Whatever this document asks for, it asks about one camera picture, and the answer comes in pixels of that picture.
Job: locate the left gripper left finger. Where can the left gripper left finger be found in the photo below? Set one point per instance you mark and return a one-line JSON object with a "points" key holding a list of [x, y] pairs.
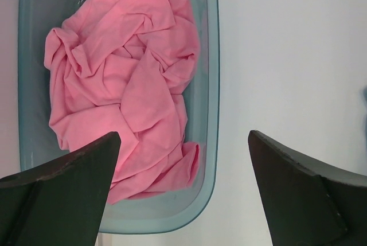
{"points": [[60, 202]]}

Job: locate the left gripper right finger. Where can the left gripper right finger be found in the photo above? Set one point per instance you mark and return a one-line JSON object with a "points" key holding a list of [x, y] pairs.
{"points": [[307, 201]]}

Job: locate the teal t shirt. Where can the teal t shirt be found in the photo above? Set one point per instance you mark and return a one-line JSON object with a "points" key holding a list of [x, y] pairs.
{"points": [[363, 96]]}

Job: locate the pink crumpled t shirt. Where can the pink crumpled t shirt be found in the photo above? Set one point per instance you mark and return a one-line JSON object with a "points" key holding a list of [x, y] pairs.
{"points": [[123, 65]]}

